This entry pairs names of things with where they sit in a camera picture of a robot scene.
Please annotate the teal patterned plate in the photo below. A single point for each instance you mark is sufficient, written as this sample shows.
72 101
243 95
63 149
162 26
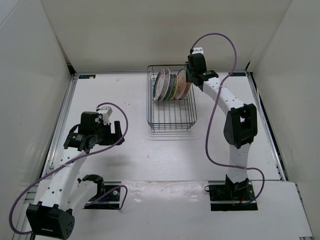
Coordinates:
170 87

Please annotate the cream floral plate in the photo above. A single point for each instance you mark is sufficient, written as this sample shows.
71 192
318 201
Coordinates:
174 87

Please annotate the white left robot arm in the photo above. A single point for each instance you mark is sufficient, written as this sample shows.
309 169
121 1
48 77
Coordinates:
54 214

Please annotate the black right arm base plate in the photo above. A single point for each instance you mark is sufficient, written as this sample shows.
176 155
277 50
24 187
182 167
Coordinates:
222 201

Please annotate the blue table label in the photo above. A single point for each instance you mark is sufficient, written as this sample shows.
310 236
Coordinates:
87 76
238 74

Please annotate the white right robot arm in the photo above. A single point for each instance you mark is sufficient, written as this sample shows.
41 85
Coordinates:
240 127

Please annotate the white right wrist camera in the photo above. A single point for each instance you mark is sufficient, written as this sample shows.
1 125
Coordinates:
197 50

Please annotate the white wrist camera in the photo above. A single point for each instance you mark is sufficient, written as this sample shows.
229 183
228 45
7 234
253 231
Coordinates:
197 50
104 114

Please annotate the metal wire dish rack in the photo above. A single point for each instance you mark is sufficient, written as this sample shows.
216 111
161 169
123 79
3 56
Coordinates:
169 115

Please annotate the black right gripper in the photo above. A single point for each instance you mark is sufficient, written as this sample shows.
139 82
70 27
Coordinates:
188 70

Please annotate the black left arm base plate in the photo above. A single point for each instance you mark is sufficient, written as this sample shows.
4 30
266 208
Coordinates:
113 199

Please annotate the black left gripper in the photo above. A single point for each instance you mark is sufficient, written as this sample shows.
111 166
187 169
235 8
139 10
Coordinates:
111 138

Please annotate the left blue table label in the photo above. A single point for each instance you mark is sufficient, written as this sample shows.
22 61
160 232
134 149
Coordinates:
87 76

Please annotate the white green rimmed plate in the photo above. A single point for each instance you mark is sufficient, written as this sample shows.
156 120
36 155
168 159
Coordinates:
158 84

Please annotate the right blue table label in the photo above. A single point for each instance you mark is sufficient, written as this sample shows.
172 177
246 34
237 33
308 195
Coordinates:
238 74

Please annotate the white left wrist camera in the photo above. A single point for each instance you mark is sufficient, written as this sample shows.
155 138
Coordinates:
104 114

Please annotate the orange sunburst plate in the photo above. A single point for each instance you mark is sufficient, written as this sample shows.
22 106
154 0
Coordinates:
181 84
186 90

